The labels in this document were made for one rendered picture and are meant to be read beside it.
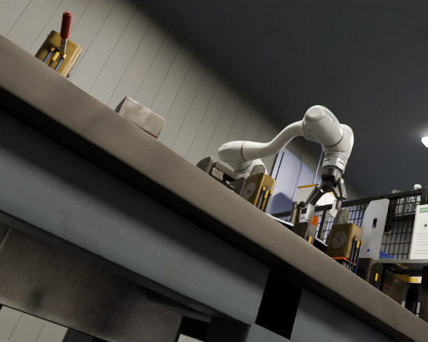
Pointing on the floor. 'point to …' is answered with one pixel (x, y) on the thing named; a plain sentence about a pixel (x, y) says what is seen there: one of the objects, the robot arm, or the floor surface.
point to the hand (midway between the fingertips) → (321, 216)
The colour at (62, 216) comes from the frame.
